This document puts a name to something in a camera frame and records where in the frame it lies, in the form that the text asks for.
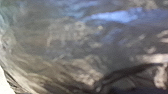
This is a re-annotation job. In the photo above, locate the black plastic trash bag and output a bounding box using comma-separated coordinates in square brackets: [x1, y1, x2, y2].
[0, 0, 168, 94]

